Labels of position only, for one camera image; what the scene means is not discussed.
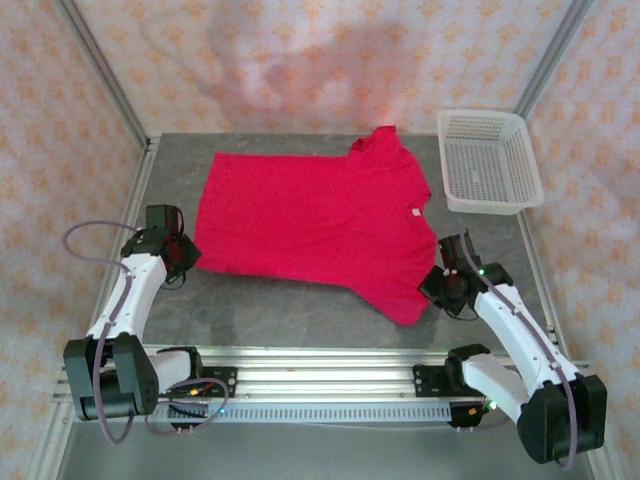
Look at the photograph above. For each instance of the aluminium base rail beam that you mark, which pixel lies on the aluminium base rail beam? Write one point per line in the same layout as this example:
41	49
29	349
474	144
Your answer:
325	375

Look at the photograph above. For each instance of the white perforated plastic basket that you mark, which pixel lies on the white perforated plastic basket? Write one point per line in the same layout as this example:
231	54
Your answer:
490	165

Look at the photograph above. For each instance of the aluminium table side rail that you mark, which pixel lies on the aluminium table side rail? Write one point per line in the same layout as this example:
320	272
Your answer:
144	170
548	300

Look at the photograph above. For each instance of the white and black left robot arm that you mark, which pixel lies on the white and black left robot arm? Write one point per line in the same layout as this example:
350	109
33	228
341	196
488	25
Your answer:
137	290

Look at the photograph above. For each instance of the red t-shirt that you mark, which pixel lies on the red t-shirt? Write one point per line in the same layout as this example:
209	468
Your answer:
310	220

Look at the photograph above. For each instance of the aluminium frame post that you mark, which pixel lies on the aluminium frame post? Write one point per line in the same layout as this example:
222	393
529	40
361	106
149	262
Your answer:
550	60
107	75

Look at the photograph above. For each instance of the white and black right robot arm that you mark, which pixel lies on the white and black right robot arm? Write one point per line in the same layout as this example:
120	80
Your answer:
510	325

